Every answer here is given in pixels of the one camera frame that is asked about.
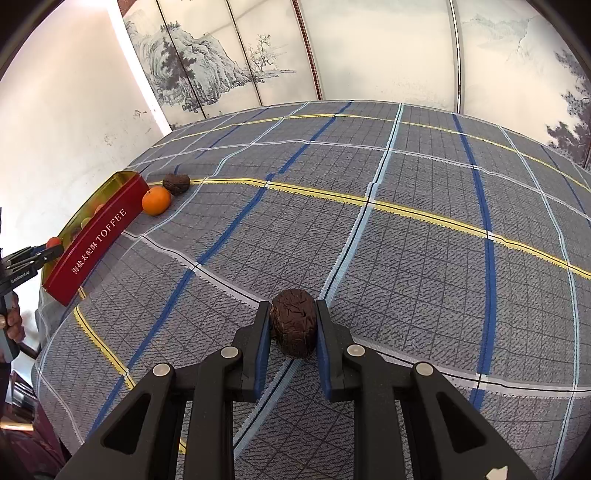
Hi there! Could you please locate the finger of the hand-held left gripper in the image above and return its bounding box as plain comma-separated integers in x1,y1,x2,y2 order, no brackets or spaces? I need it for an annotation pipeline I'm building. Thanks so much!
4,244,51,265
11,249,64,277

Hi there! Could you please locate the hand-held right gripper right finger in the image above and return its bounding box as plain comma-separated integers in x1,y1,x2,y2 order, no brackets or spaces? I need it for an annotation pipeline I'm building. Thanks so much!
315,298,536,480

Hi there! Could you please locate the dark wooden furniture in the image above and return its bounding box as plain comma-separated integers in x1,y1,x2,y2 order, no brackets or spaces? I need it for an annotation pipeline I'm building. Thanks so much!
0,364,70,480

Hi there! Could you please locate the painted folding screen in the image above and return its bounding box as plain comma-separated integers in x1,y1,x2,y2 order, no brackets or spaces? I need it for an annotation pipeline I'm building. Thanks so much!
122,0,591,169

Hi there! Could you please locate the dark brown wrinkled walnut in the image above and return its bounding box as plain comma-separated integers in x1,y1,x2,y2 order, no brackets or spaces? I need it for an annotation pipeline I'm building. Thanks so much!
162,174,191,196
270,288,319,359

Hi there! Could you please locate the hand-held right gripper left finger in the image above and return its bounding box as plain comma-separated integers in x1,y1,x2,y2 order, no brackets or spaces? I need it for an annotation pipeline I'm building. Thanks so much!
74,300,273,480

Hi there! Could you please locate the red tin box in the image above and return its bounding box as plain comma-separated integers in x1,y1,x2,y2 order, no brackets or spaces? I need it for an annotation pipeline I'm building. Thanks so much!
41,171,151,306

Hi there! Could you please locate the person's left hand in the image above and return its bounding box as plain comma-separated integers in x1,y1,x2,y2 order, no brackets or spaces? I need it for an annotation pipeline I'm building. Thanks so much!
0,292,24,344

